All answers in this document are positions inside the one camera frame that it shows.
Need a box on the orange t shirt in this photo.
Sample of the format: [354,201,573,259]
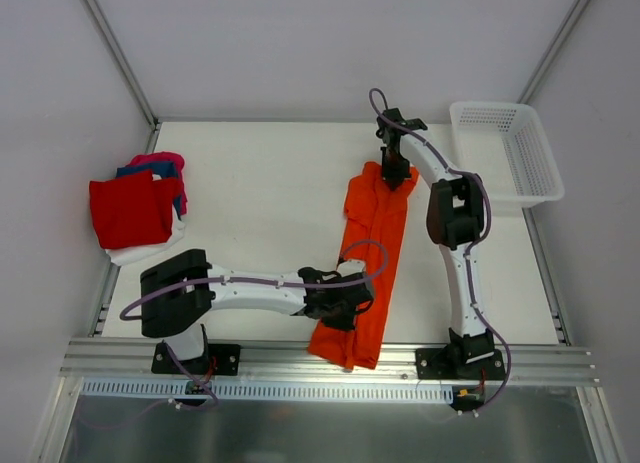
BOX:
[308,162,419,370]

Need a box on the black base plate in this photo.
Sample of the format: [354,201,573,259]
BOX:
[415,347,506,381]
[151,342,241,377]

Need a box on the white slotted cable duct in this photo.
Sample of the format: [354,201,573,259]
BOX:
[81,378,454,404]

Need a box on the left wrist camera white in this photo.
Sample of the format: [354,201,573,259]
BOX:
[336,259,366,277]

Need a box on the blue folded t shirt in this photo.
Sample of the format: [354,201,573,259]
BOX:
[116,161,179,179]

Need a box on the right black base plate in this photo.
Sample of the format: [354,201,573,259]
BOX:
[415,347,506,381]

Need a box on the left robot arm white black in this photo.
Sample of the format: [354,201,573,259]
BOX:
[140,249,375,373]

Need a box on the pink folded t shirt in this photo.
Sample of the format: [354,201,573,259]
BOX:
[126,151,188,217]

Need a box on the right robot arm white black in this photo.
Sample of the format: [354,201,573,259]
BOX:
[376,108,510,381]

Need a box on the white folded t shirt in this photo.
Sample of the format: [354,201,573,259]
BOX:
[106,208,186,267]

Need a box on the aluminium mounting rail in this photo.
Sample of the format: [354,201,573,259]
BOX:
[59,337,602,387]

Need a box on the white plastic basket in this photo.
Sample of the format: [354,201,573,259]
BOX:
[449,101,565,208]

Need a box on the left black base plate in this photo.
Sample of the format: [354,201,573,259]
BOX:
[151,342,241,377]

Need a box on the red folded t shirt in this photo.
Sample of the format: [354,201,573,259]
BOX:
[89,170,181,250]

